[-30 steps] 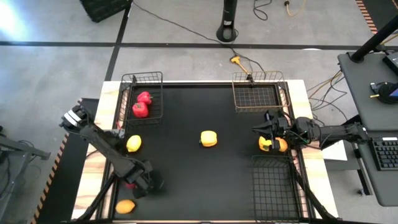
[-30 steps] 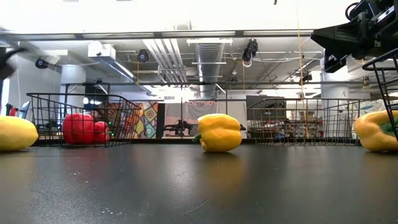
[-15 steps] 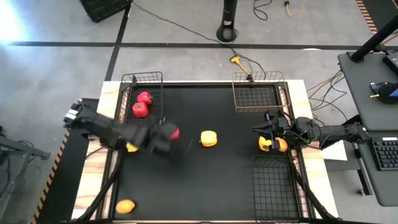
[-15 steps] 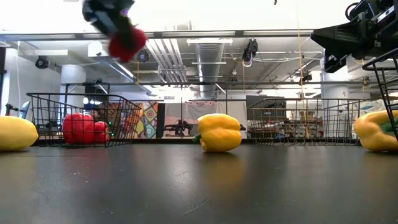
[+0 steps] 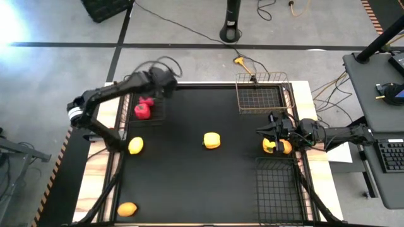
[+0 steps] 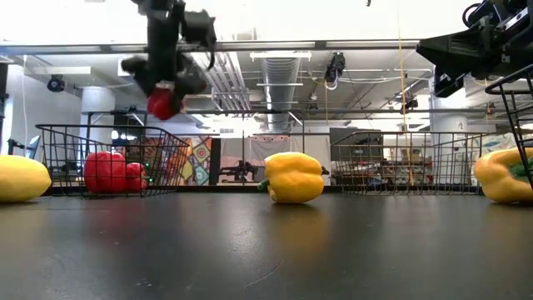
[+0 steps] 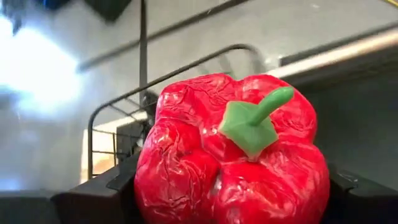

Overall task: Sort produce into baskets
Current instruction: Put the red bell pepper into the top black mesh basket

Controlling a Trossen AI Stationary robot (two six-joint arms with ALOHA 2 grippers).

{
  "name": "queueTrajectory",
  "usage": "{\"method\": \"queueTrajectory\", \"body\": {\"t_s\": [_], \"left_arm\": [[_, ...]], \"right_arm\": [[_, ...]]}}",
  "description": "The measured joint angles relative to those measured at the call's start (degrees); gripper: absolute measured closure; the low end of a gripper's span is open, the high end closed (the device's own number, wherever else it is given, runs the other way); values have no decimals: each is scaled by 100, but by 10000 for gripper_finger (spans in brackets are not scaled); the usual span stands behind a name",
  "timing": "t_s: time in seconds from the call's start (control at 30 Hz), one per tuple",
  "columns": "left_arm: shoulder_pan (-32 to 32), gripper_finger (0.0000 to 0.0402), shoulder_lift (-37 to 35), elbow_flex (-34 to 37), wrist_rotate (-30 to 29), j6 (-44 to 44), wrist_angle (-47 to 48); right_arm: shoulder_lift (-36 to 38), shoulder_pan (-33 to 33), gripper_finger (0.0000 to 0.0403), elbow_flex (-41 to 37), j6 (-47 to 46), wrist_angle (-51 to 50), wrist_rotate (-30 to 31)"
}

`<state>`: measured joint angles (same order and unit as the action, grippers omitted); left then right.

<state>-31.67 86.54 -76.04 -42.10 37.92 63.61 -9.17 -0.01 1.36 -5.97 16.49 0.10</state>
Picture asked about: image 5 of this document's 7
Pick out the black slanted pole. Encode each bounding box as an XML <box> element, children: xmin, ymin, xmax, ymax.
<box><xmin>355</xmin><ymin>15</ymin><xmax>404</xmax><ymax>65</ymax></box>

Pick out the black plastic crate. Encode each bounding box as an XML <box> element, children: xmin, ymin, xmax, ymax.
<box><xmin>81</xmin><ymin>0</ymin><xmax>135</xmax><ymax>23</ymax></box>

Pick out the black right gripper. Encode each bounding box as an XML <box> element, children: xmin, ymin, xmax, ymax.
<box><xmin>256</xmin><ymin>110</ymin><xmax>298</xmax><ymax>154</ymax></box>

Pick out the large black wire basket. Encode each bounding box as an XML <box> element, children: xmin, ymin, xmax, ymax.
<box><xmin>254</xmin><ymin>156</ymin><xmax>306</xmax><ymax>224</ymax></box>

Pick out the orange round fruit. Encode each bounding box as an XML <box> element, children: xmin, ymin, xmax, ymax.
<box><xmin>280</xmin><ymin>139</ymin><xmax>293</xmax><ymax>155</ymax></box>

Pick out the black coiled cable bundle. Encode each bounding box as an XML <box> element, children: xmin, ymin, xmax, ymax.
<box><xmin>375</xmin><ymin>82</ymin><xmax>404</xmax><ymax>107</ymax></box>

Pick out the black floor pole stand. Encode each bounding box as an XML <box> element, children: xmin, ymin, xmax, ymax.
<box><xmin>219</xmin><ymin>0</ymin><xmax>243</xmax><ymax>44</ymax></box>

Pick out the black table mat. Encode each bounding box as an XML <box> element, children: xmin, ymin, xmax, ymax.
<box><xmin>115</xmin><ymin>84</ymin><xmax>306</xmax><ymax>224</ymax></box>

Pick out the black hazard-striped floor mat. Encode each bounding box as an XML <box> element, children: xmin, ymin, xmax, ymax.
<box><xmin>360</xmin><ymin>0</ymin><xmax>404</xmax><ymax>36</ymax></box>
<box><xmin>30</xmin><ymin>125</ymin><xmax>102</xmax><ymax>227</ymax></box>

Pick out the tangled black floor cable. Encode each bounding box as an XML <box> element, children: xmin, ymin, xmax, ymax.
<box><xmin>311</xmin><ymin>71</ymin><xmax>355</xmax><ymax>124</ymax></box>

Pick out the yellow extension cord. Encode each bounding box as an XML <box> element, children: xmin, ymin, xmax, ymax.
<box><xmin>288</xmin><ymin>0</ymin><xmax>312</xmax><ymax>18</ymax></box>

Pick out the black desk device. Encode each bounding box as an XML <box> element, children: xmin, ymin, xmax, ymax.
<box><xmin>388</xmin><ymin>52</ymin><xmax>404</xmax><ymax>76</ymax></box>

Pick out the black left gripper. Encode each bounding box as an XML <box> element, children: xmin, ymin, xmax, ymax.
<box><xmin>148</xmin><ymin>66</ymin><xmax>179</xmax><ymax>100</ymax></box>

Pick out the long black floor cable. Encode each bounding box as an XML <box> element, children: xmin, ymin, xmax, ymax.
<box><xmin>134</xmin><ymin>0</ymin><xmax>271</xmax><ymax>80</ymax></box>

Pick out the grey desk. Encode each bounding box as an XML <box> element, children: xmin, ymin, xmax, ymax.
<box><xmin>342</xmin><ymin>52</ymin><xmax>404</xmax><ymax>211</ymax></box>

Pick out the white paper sheet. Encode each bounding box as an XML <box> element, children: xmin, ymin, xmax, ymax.
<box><xmin>326</xmin><ymin>141</ymin><xmax>354</xmax><ymax>164</ymax></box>

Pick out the black keyboard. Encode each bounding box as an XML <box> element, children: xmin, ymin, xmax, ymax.
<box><xmin>377</xmin><ymin>138</ymin><xmax>404</xmax><ymax>174</ymax></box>

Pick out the yellow bell pepper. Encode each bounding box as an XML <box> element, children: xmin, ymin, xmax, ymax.
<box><xmin>262</xmin><ymin>137</ymin><xmax>277</xmax><ymax>154</ymax></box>
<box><xmin>202</xmin><ymin>132</ymin><xmax>222</xmax><ymax>150</ymax></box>

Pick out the looped black cable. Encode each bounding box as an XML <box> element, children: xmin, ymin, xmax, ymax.
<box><xmin>256</xmin><ymin>0</ymin><xmax>278</xmax><ymax>22</ymax></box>

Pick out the yellow power plug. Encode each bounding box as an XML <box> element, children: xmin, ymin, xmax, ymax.
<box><xmin>233</xmin><ymin>55</ymin><xmax>255</xmax><ymax>78</ymax></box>

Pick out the grey metal stand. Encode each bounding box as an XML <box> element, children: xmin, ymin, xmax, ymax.
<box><xmin>0</xmin><ymin>125</ymin><xmax>53</xmax><ymax>227</ymax></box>

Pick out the yellow lemon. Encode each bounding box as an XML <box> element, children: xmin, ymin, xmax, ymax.
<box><xmin>128</xmin><ymin>136</ymin><xmax>145</xmax><ymax>155</ymax></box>

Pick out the small black wire basket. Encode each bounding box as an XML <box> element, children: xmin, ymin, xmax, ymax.
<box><xmin>121</xmin><ymin>74</ymin><xmax>167</xmax><ymax>127</ymax></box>

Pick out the red bell pepper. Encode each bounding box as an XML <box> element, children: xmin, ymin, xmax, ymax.
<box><xmin>138</xmin><ymin>96</ymin><xmax>155</xmax><ymax>107</ymax></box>
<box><xmin>134</xmin><ymin>103</ymin><xmax>152</xmax><ymax>121</ymax></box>

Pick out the gold wire basket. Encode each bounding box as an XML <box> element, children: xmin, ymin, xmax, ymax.
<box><xmin>235</xmin><ymin>71</ymin><xmax>296</xmax><ymax>115</ymax></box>

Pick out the orange-yellow lemon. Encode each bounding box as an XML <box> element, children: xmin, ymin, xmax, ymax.
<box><xmin>116</xmin><ymin>201</ymin><xmax>138</xmax><ymax>218</ymax></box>

